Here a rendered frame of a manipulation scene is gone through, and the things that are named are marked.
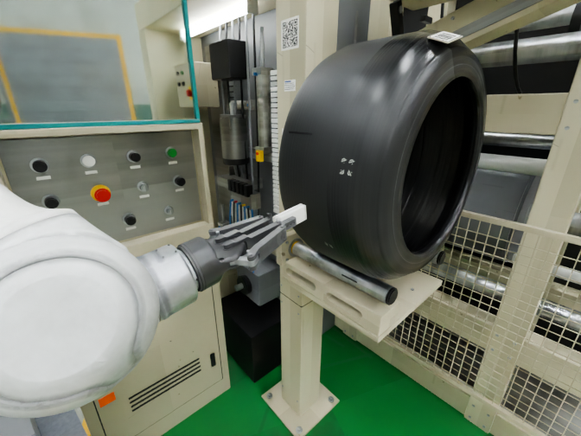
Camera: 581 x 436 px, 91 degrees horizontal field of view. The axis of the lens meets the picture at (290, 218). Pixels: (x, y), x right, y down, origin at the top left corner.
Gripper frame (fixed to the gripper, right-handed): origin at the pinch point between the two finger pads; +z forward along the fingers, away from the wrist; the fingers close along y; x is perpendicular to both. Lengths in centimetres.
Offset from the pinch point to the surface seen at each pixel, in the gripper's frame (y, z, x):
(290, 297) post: 32, 22, 54
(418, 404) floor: -9, 60, 122
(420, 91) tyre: -11.2, 22.5, -18.8
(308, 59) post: 26, 34, -26
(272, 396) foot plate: 40, 11, 115
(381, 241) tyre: -11.0, 13.3, 7.3
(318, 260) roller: 11.2, 18.2, 25.0
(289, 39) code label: 33, 34, -32
